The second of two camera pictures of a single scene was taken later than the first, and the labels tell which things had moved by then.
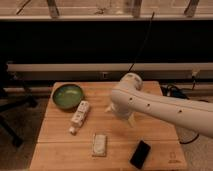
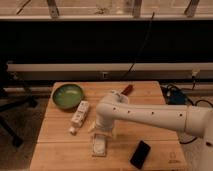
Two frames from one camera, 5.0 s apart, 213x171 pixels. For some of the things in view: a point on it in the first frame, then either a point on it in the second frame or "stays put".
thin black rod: (145, 39) stays put
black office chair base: (13, 92) stays put
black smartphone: (140, 154) stays put
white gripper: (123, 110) → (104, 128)
